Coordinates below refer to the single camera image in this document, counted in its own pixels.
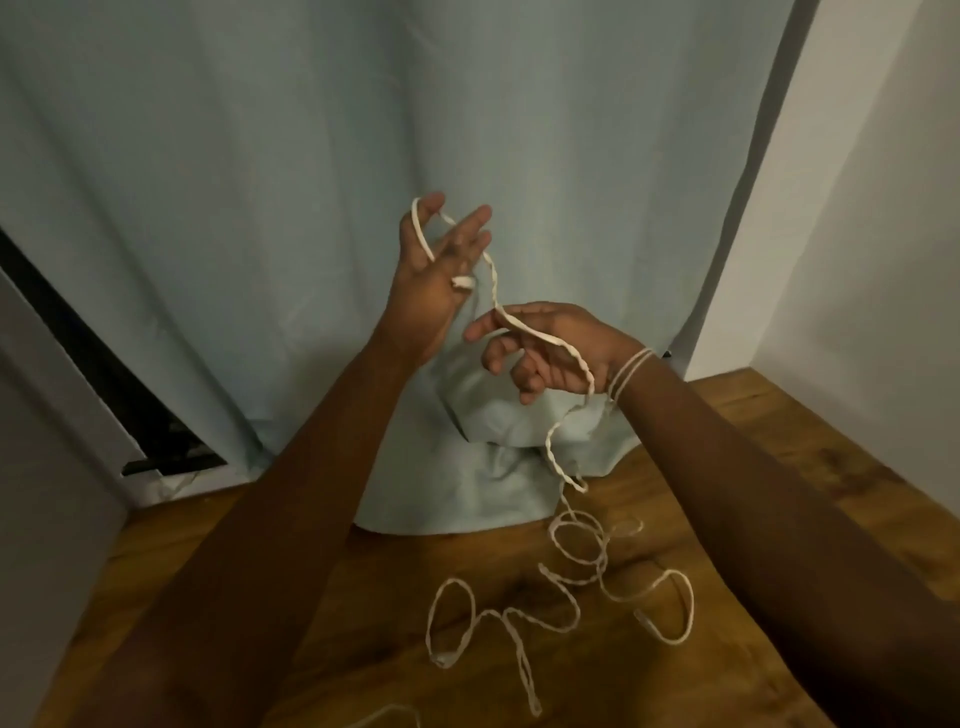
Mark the person's right forearm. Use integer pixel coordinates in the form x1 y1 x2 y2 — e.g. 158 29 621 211
613 357 960 728

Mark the person's left hand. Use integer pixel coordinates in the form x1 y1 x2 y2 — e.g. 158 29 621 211
377 192 495 370

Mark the white thread bracelet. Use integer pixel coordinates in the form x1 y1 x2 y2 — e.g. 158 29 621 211
605 346 656 403

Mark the light blue curtain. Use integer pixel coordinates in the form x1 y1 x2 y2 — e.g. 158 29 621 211
0 0 820 538

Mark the person's right hand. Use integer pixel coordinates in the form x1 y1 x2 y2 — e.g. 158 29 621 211
463 302 645 407

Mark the person's left forearm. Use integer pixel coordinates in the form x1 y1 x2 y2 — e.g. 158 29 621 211
66 324 423 728

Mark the white twisted rope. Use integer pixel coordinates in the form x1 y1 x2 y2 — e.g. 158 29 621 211
352 196 696 728

